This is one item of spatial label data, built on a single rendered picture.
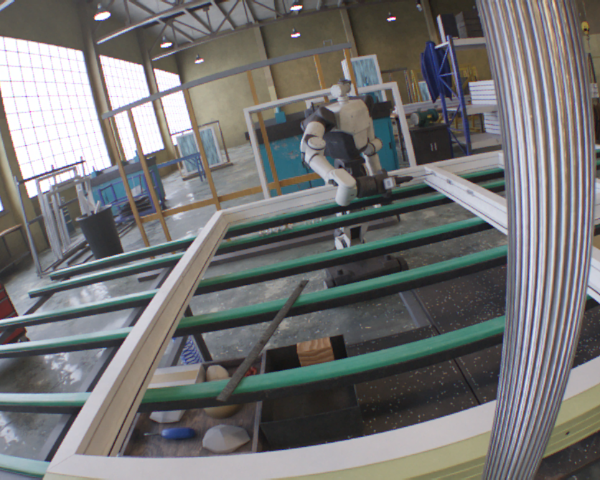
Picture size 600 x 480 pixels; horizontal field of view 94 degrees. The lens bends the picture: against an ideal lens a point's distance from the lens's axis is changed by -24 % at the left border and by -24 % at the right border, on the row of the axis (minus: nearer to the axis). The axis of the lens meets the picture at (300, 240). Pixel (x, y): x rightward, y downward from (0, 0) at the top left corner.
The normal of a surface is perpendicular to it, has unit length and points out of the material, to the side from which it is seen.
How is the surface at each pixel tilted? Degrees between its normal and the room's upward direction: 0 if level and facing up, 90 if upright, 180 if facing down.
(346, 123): 93
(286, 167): 90
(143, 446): 0
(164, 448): 0
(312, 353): 90
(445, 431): 0
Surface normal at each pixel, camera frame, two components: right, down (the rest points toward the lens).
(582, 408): -0.23, -0.91
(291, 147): 0.02, 0.34
